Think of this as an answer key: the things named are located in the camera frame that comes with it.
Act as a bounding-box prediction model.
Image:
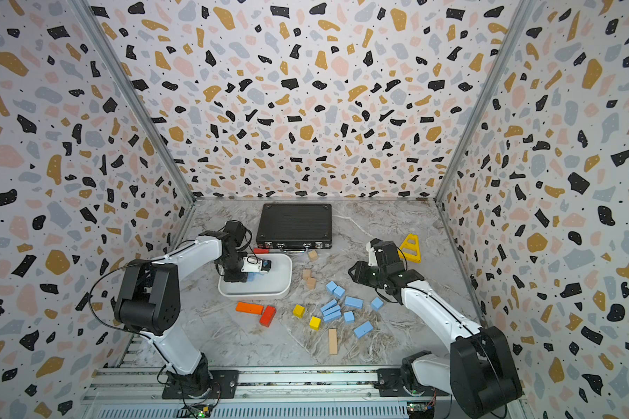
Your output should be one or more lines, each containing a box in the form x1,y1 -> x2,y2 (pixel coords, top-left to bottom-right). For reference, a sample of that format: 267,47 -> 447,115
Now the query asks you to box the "white plastic tub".
218,253 -> 293,300

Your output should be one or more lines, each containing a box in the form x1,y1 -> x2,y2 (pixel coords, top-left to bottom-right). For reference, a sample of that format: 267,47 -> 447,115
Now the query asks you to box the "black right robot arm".
348,238 -> 523,418

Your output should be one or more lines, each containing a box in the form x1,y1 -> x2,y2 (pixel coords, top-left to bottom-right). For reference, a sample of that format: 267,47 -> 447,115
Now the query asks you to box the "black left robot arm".
115,220 -> 273,399

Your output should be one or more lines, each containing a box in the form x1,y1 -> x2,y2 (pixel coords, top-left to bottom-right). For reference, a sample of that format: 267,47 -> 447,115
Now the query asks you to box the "orange long block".
236,302 -> 265,315

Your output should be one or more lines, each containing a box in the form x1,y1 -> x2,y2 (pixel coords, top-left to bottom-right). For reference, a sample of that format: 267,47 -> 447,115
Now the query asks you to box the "red block near orange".
260,306 -> 276,328

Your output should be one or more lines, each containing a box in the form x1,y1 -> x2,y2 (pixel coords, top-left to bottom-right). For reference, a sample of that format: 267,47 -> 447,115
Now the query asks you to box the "blue long block stack top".
321,300 -> 337,313

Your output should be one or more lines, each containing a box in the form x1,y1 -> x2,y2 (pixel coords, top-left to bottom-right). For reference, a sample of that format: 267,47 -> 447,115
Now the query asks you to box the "blue long block stack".
323,311 -> 342,323
321,300 -> 337,313
323,305 -> 341,317

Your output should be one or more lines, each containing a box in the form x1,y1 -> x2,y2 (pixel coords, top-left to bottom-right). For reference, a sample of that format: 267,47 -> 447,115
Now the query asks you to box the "blue long block stack middle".
323,305 -> 341,317

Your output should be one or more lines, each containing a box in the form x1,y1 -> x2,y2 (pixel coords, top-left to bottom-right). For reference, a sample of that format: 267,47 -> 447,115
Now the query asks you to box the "blue long block stack bottom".
323,311 -> 342,323

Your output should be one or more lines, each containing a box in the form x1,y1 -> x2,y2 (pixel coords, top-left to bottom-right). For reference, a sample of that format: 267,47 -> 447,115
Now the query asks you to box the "black ribbed carrying case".
255,204 -> 333,251

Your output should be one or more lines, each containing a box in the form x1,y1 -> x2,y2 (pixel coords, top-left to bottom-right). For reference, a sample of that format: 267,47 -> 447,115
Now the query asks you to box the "yellow cube left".
293,305 -> 306,319

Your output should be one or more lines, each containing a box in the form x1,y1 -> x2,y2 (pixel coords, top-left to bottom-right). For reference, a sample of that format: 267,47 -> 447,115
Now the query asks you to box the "yellow cube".
309,316 -> 323,331
293,305 -> 306,319

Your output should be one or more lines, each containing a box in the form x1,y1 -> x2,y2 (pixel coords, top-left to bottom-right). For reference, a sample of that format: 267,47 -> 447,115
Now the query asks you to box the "long natural wood block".
328,329 -> 338,355

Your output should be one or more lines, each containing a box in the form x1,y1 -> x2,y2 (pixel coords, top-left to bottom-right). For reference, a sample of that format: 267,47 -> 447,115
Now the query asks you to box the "yellow cube lower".
309,316 -> 323,331

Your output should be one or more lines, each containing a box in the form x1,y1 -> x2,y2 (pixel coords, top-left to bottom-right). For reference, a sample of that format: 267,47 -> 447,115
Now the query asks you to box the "yellow triangle frame block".
399,234 -> 421,264

